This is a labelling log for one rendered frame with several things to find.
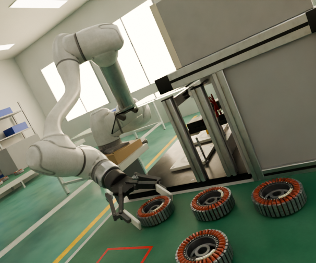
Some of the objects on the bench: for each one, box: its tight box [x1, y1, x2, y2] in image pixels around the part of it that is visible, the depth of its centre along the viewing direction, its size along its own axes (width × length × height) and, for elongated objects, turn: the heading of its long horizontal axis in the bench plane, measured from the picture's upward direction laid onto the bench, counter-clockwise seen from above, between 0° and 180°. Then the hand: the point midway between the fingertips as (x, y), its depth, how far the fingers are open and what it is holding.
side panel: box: [212, 25, 316, 181], centre depth 67 cm, size 28×3×32 cm, turn 125°
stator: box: [251, 177, 307, 217], centre depth 62 cm, size 11×11×4 cm
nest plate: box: [170, 145, 215, 172], centre depth 107 cm, size 15×15×1 cm
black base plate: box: [127, 123, 252, 200], centre depth 117 cm, size 47×64×2 cm
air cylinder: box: [224, 133, 237, 154], centre depth 99 cm, size 5×8×6 cm
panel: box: [209, 75, 251, 174], centre depth 101 cm, size 1×66×30 cm, turn 35°
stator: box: [136, 196, 174, 226], centre depth 81 cm, size 11×11×4 cm
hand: (154, 209), depth 81 cm, fingers open, 13 cm apart
